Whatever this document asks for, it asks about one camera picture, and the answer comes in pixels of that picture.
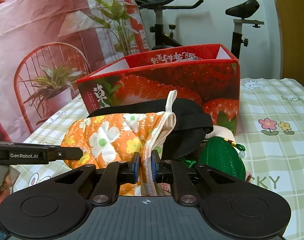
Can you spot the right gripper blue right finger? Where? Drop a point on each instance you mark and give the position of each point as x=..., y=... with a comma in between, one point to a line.
x=176, y=175

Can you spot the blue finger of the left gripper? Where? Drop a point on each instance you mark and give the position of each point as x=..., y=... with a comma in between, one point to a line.
x=64, y=153

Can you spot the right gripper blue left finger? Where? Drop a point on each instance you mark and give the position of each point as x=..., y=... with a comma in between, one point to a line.
x=110, y=179

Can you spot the orange floral oven mitt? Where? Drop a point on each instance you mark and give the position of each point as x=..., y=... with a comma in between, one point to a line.
x=115, y=137

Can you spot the black eye mask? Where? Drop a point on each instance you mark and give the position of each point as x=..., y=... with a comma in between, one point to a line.
x=192, y=124

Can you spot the light pink towel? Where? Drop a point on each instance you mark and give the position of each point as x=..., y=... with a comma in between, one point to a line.
x=220, y=131

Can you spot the person left hand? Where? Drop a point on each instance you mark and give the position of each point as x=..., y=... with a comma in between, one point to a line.
x=7, y=187

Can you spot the green knitted pouch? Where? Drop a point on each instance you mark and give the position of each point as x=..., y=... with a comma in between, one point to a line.
x=222, y=154

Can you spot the red strawberry cardboard box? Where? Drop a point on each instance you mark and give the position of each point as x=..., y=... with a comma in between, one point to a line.
x=208, y=74

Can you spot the printed red backdrop cloth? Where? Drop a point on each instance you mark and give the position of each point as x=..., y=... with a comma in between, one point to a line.
x=46, y=45

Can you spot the wooden door panel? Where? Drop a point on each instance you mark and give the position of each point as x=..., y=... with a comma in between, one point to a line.
x=291, y=19

